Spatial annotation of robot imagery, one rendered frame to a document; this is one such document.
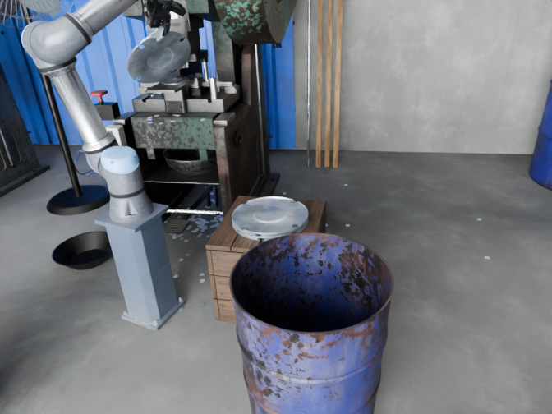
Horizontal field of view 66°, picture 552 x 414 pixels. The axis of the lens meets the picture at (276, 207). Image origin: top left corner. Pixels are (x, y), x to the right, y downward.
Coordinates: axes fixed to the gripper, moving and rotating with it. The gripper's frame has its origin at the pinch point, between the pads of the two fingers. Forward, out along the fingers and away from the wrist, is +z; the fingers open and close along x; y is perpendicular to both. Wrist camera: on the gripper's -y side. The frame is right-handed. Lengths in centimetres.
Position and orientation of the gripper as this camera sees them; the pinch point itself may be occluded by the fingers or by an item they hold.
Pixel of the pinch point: (158, 37)
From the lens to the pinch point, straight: 188.9
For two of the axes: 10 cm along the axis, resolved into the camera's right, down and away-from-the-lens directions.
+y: -7.5, 3.3, -5.8
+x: 5.3, 8.2, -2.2
